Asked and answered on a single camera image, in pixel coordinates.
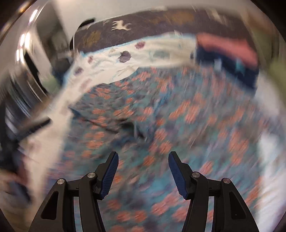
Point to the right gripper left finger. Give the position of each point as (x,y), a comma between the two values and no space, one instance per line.
(56,213)

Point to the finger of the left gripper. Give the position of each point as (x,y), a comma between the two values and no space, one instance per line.
(31,129)

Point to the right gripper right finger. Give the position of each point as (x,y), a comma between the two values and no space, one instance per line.
(230,211)

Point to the teal floral garment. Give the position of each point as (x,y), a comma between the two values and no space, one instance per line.
(207,119)

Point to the navy star garment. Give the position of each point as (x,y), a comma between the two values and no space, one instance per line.
(247,76)

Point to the white seashell quilt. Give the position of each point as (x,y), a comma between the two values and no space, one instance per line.
(104,66)

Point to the dark purple deer mattress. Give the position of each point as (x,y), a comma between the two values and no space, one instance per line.
(129,27)

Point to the pink folded garment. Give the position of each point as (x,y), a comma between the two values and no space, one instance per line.
(232,48)

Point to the green pillow right side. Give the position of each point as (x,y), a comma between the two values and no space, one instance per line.
(271,52)

